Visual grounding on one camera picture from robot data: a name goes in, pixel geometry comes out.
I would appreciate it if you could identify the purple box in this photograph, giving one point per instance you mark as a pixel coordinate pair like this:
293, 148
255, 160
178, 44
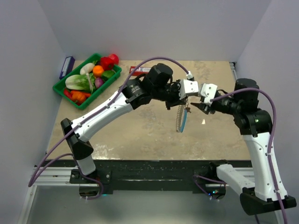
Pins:
67, 66

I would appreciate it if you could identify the red chili pepper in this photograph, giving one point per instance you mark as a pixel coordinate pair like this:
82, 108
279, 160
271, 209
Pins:
67, 93

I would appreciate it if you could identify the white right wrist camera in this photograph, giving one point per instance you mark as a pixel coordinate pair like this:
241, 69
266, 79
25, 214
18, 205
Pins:
207, 93

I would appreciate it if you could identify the red bell pepper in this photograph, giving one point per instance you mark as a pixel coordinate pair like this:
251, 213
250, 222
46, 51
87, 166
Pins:
106, 63

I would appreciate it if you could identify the small orange pepper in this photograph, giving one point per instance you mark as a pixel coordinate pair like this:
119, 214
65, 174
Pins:
79, 97

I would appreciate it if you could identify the red tomato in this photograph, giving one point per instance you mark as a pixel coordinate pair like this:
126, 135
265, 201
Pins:
114, 58

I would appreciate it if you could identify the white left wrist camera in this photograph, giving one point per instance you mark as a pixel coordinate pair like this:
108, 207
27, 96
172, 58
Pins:
188, 88

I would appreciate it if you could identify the white radish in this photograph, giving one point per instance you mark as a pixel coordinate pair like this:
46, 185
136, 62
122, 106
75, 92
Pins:
86, 69

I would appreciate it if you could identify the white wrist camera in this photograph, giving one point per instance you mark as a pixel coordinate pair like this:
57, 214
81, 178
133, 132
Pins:
207, 93
188, 88

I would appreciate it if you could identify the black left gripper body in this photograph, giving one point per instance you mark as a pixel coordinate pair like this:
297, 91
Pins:
169, 94

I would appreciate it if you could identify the green plastic tray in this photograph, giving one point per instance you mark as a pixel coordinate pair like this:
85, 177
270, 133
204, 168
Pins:
95, 58

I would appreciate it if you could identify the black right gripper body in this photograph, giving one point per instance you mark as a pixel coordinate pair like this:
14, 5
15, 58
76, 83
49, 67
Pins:
227, 104

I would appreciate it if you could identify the green leafy cabbage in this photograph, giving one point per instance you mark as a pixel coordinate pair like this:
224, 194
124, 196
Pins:
81, 82

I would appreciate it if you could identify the purple onion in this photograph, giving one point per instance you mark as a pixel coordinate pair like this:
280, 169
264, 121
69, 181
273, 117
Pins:
99, 82

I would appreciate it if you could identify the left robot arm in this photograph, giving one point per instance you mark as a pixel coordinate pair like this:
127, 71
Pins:
79, 131

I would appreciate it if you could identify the green bell pepper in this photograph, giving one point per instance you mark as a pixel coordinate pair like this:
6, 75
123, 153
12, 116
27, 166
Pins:
107, 74

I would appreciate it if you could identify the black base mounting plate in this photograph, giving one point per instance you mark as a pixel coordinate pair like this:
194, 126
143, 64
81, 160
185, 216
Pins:
112, 175

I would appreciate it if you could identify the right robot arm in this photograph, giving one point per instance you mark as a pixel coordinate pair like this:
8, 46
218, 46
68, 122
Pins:
257, 127

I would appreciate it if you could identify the red rectangular box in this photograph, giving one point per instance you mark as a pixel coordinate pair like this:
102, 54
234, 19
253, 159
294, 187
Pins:
141, 70

